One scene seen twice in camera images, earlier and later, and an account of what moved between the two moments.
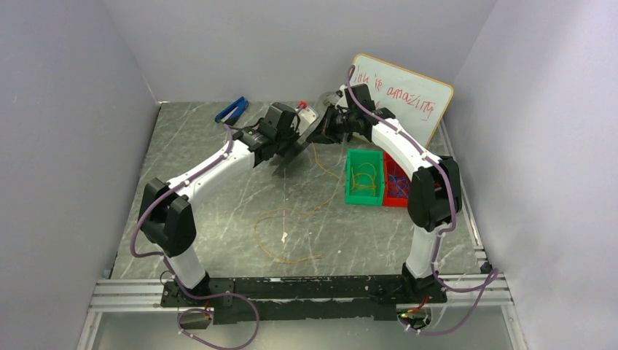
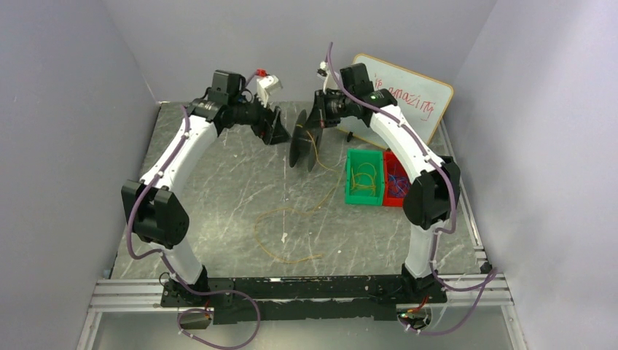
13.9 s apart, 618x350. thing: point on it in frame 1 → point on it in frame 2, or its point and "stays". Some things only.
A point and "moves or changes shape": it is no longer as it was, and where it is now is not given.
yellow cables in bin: (364, 180) stays
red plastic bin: (396, 183) stays
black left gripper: (288, 152) → (263, 119)
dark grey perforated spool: (286, 157) moves or changes shape
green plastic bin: (364, 177) stays
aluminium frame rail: (130, 295) stays
